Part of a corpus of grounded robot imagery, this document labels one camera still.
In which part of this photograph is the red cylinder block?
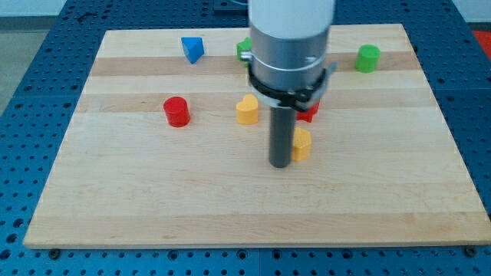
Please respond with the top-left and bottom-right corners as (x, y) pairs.
(163, 97), (191, 127)

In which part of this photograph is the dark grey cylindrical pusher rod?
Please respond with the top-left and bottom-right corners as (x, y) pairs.
(269, 107), (296, 168)

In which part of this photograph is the blue triangle block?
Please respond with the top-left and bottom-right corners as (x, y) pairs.
(181, 37), (205, 64)

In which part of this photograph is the yellow heart block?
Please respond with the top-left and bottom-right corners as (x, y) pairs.
(236, 94), (259, 125)

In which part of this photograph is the green block behind arm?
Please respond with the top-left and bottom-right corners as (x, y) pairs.
(236, 37), (252, 67)

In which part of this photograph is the light wooden board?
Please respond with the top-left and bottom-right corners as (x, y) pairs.
(24, 24), (490, 249)

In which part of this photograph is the green cylinder block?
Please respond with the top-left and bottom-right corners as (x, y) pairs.
(355, 44), (381, 73)

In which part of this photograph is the red star block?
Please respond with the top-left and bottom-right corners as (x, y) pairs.
(296, 101), (320, 123)

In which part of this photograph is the yellow hexagon block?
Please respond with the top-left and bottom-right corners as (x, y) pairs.
(292, 127), (312, 161)

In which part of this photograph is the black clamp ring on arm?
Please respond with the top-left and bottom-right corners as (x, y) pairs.
(240, 50), (338, 113)

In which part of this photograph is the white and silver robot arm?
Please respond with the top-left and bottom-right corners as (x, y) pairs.
(241, 0), (336, 168)

